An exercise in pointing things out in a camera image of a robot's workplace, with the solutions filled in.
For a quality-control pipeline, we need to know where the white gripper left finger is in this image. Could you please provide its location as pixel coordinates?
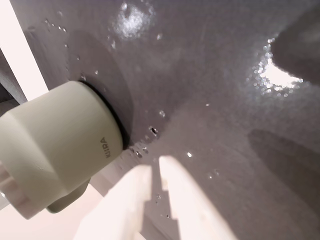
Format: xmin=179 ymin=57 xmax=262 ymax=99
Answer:
xmin=74 ymin=163 xmax=153 ymax=240

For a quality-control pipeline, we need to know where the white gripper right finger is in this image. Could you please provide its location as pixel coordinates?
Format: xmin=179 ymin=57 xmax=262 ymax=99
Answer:
xmin=158 ymin=155 xmax=239 ymax=240

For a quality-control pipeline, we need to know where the pale green steel-rimmed mug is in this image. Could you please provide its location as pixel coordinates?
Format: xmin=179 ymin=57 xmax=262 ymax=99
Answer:
xmin=0 ymin=80 xmax=125 ymax=221

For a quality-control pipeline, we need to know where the dark grey table mat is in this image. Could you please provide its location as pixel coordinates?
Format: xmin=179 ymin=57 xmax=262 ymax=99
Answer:
xmin=10 ymin=0 xmax=320 ymax=240

